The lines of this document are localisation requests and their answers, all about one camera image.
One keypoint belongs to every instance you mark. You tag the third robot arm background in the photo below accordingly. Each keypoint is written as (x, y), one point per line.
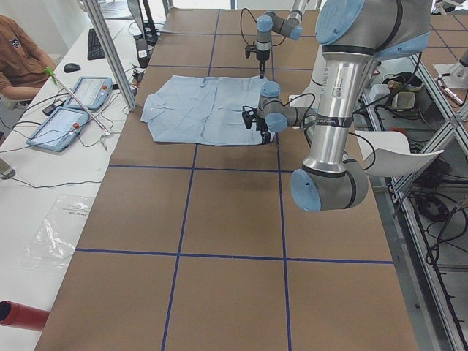
(453, 75)

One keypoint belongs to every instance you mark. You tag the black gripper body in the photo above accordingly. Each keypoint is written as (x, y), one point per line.
(262, 61)
(262, 127)

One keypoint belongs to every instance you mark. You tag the metal rod with green tip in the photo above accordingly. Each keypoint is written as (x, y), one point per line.
(55, 78)

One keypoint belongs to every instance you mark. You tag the white plastic chair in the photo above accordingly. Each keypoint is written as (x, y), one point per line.
(388, 154)

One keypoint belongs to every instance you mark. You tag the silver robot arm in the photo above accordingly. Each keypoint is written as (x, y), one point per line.
(353, 35)
(269, 23)

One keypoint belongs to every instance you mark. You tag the blue teach pendant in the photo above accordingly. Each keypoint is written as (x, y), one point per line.
(59, 130)
(93, 91)

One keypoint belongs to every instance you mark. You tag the black computer mouse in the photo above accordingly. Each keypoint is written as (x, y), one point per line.
(71, 67)

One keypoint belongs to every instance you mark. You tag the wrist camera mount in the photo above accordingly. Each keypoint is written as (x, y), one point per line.
(250, 49)
(249, 116)

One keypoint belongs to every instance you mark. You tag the far blue teach pendant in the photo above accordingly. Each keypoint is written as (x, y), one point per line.
(93, 91)

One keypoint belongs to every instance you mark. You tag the aluminium frame post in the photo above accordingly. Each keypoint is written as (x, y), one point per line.
(111, 54)

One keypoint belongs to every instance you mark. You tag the near blue teach pendant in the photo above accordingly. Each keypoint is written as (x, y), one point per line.
(59, 130)

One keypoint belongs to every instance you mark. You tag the light blue button shirt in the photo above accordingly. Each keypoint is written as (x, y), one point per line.
(206, 110)

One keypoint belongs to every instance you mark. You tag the person in brown shirt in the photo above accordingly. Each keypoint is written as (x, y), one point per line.
(23, 63)

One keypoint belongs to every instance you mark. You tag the red cylinder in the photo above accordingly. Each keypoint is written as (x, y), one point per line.
(16, 315)

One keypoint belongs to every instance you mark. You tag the black power adapter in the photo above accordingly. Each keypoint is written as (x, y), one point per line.
(142, 51)

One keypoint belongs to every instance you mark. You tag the clear plastic bag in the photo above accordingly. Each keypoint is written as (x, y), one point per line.
(53, 245)

